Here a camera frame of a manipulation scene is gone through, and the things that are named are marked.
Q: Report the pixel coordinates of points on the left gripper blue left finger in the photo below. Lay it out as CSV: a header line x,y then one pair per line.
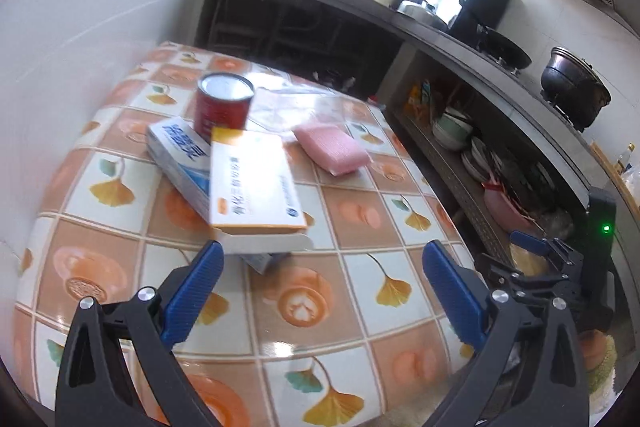
x,y
185,291

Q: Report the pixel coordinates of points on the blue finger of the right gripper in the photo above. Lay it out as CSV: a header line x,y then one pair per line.
x,y
538,247

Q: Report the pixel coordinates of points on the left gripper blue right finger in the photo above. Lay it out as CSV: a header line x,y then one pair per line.
x,y
460,292

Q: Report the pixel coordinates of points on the orange white medicine box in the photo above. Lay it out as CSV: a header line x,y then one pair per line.
x,y
254,208

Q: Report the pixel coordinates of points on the blue white toothpaste box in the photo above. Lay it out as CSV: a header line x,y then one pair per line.
x,y
184,157

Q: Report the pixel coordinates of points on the pink mesh sponge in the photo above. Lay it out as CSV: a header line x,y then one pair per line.
x,y
331,148

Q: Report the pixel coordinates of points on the steel kitchen counter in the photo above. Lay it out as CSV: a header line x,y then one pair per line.
x,y
567,151

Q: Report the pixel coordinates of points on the pink plastic basin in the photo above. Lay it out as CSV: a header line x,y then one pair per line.
x,y
504,212

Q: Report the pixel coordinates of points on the stacked bowls on shelf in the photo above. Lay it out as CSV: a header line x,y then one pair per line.
x,y
452,129

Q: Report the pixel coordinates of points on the dark cooking pot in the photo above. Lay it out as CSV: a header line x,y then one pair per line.
x,y
571,85

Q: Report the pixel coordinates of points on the black wok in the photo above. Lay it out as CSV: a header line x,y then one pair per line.
x,y
501,50

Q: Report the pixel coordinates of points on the red milk drink can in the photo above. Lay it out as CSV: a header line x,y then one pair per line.
x,y
222,100

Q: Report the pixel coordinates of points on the clear plastic container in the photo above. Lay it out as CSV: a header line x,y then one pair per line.
x,y
281,104

